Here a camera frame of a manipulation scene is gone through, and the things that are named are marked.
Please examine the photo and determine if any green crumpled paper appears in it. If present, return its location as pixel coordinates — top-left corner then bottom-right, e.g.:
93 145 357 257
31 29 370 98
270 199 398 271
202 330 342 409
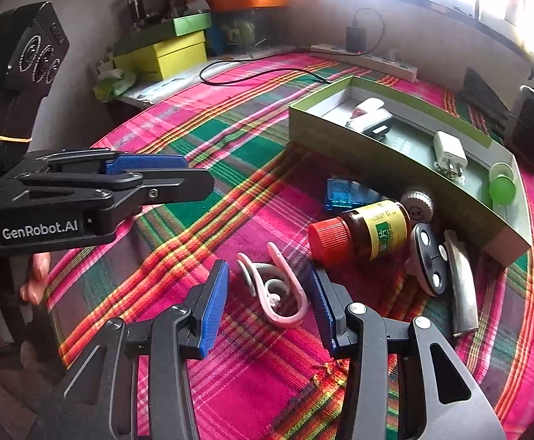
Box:
93 66 137 102

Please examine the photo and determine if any blue transparent box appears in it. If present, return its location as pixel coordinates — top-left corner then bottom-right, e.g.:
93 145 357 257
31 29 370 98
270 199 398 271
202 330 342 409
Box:
324 178 380 212

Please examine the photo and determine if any black round disc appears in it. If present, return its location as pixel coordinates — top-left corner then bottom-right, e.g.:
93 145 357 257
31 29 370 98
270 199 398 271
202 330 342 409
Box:
409 222 450 296

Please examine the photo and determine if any glass tank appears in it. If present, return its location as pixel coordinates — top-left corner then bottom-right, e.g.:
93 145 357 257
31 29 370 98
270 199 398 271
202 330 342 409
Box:
207 7 272 56

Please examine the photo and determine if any brown medicine bottle red cap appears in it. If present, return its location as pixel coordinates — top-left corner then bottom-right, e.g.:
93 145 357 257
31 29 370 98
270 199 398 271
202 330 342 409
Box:
308 199 412 267

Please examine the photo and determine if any person's left hand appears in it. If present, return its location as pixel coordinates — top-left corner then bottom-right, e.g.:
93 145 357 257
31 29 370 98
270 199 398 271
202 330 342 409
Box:
19 251 52 305

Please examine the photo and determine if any glass pump bottle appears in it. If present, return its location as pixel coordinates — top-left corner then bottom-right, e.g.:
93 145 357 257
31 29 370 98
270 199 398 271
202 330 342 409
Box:
125 0 147 30

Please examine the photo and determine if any yellow box with green lid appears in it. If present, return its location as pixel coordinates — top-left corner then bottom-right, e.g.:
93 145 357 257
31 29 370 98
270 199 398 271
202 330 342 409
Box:
112 13 213 83

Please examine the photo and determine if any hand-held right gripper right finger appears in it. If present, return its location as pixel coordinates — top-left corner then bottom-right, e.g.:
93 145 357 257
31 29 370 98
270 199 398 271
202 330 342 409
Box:
308 263 508 440

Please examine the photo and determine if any black power adapter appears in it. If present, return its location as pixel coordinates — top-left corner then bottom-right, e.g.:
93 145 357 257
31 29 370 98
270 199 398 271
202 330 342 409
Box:
346 26 367 53

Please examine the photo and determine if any green cardboard box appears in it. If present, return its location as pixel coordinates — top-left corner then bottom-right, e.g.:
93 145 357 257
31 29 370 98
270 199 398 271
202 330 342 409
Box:
289 74 532 267

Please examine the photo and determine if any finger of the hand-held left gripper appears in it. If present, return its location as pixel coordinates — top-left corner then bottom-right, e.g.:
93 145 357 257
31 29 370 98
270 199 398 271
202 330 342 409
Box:
22 148 189 177
0 169 216 221

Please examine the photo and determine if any black charging cable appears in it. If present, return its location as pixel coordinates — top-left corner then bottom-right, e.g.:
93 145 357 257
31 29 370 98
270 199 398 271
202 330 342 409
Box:
199 8 385 87

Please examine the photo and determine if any dark wedge-shaped object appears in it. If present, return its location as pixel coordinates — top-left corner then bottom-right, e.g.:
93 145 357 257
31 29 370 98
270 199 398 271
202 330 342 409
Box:
459 68 512 124

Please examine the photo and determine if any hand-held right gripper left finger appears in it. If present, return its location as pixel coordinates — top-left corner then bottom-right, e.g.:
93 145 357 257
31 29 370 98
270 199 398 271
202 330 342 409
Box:
26 259 231 440

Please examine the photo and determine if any white power strip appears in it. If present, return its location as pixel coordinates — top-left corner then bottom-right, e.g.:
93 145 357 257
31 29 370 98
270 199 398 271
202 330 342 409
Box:
310 43 419 83

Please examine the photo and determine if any white charger plug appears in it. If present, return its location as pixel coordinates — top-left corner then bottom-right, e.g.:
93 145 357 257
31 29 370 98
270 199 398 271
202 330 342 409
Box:
432 131 469 179

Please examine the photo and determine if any green plastic spool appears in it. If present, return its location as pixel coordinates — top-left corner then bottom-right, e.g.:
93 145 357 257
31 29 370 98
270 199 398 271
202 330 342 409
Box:
487 161 517 207

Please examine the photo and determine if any pink plastic clip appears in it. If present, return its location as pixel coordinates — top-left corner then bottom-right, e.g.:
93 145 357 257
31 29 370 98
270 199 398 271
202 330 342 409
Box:
236 242 309 330

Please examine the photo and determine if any silver lighter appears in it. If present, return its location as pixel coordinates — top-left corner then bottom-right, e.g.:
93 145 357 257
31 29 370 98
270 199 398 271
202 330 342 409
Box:
443 229 479 336

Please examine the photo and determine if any white knurled cap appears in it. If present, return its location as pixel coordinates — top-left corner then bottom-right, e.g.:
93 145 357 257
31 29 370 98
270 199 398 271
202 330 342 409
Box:
399 187 435 225

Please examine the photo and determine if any white paper sheet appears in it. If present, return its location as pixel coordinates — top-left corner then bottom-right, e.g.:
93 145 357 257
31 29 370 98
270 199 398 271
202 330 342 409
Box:
115 78 194 108

